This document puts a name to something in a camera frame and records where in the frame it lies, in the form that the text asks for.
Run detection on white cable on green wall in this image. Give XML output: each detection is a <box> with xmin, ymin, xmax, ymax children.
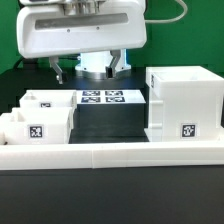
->
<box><xmin>143</xmin><ymin>0</ymin><xmax>189</xmax><ymax>25</ymax></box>

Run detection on white U-shaped border frame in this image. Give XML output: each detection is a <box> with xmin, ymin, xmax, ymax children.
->
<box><xmin>0</xmin><ymin>132</ymin><xmax>224</xmax><ymax>170</ymax></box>

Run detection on white front drawer box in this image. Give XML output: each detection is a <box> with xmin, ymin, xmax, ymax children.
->
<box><xmin>0</xmin><ymin>107</ymin><xmax>73</xmax><ymax>145</ymax></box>

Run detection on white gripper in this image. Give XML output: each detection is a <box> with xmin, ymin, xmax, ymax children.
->
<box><xmin>16</xmin><ymin>0</ymin><xmax>147</xmax><ymax>84</ymax></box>

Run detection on white drawer box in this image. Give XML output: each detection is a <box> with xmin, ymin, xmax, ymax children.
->
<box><xmin>19</xmin><ymin>90</ymin><xmax>77</xmax><ymax>109</ymax></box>
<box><xmin>0</xmin><ymin>107</ymin><xmax>73</xmax><ymax>145</ymax></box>

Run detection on black cable to robot base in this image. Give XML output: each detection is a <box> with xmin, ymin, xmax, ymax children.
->
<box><xmin>13</xmin><ymin>57</ymin><xmax>34</xmax><ymax>70</ymax></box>

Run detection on white sheet with fiducial markers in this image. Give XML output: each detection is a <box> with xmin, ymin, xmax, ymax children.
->
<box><xmin>77</xmin><ymin>90</ymin><xmax>145</xmax><ymax>104</ymax></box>

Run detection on white drawer cabinet housing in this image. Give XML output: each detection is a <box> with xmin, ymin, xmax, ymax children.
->
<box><xmin>145</xmin><ymin>66</ymin><xmax>224</xmax><ymax>142</ymax></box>

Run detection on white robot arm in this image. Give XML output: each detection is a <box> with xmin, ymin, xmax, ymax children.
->
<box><xmin>16</xmin><ymin>0</ymin><xmax>146</xmax><ymax>82</ymax></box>

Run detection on white rear drawer box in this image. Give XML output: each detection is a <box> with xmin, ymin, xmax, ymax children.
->
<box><xmin>19</xmin><ymin>90</ymin><xmax>77</xmax><ymax>109</ymax></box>

